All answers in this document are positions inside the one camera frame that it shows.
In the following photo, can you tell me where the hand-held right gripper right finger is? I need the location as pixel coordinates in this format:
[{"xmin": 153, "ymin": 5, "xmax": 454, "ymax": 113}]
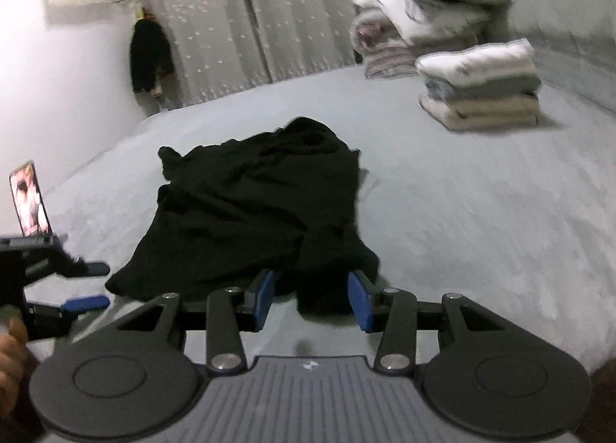
[{"xmin": 347, "ymin": 270, "xmax": 506, "ymax": 373}]

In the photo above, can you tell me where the star-print grey curtain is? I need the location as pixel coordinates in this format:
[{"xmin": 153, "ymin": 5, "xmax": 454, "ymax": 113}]
[
  {"xmin": 122, "ymin": 0, "xmax": 273, "ymax": 109},
  {"xmin": 236, "ymin": 0, "xmax": 400, "ymax": 85}
]

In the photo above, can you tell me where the beige folded garment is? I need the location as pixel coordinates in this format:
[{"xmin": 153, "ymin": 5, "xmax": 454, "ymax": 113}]
[{"xmin": 418, "ymin": 91, "xmax": 540, "ymax": 132}]

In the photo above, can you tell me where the black fluffy hanging garment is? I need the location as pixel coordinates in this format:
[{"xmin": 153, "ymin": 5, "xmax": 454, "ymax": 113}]
[{"xmin": 129, "ymin": 7, "xmax": 176, "ymax": 97}]

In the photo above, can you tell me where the white folded garment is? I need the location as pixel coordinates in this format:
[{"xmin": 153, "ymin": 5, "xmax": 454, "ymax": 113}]
[{"xmin": 415, "ymin": 39, "xmax": 537, "ymax": 87}]

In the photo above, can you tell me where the grey folded garment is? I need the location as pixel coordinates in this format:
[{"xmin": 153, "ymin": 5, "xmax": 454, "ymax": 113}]
[{"xmin": 422, "ymin": 74, "xmax": 542, "ymax": 99}]

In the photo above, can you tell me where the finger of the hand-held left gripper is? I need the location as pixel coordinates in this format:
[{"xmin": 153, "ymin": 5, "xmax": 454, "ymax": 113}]
[
  {"xmin": 23, "ymin": 248, "xmax": 110, "ymax": 287},
  {"xmin": 24, "ymin": 295, "xmax": 110, "ymax": 342}
]

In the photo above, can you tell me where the folded floral quilt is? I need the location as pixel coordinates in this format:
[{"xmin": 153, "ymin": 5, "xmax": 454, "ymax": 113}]
[{"xmin": 350, "ymin": 0, "xmax": 487, "ymax": 80}]

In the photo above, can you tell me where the person's left forearm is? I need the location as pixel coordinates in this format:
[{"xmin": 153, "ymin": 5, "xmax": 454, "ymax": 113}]
[{"xmin": 0, "ymin": 373, "xmax": 43, "ymax": 443}]

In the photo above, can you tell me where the person's left hand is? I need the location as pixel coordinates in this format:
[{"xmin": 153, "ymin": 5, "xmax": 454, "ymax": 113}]
[{"xmin": 0, "ymin": 317, "xmax": 39, "ymax": 376}]

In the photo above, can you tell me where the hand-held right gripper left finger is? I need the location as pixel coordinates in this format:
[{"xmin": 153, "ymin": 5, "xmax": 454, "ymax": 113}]
[{"xmin": 118, "ymin": 268, "xmax": 277, "ymax": 373}]

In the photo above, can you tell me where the smartphone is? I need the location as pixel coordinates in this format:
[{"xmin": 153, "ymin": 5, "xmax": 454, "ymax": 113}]
[{"xmin": 8, "ymin": 160, "xmax": 53, "ymax": 238}]

